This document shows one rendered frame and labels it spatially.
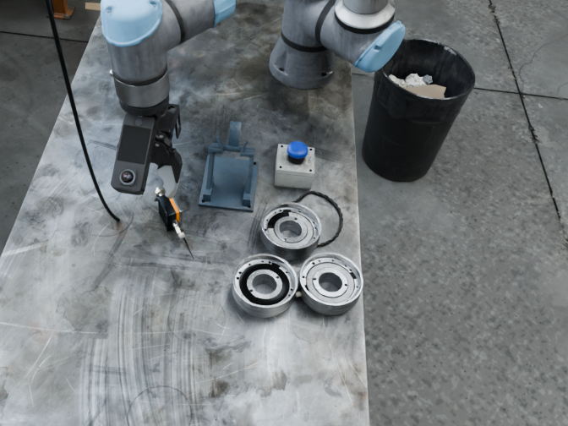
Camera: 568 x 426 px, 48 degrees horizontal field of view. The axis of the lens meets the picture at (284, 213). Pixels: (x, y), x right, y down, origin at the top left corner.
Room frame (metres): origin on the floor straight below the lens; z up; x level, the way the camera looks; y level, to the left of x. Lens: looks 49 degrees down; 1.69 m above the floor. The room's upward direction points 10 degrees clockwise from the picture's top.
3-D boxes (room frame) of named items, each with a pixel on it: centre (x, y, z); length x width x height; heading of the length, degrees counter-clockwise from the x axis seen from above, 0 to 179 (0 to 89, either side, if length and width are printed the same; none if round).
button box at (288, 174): (0.88, 0.00, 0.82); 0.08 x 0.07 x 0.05; 5
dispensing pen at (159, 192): (0.69, 0.19, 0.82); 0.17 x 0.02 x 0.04; 35
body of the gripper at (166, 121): (0.71, 0.22, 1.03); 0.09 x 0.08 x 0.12; 1
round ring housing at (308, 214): (0.72, -0.02, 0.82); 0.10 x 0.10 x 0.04
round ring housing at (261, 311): (0.60, 0.01, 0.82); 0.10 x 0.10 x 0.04
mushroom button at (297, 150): (0.88, 0.00, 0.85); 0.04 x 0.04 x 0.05
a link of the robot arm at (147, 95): (0.70, 0.23, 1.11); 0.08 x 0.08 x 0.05
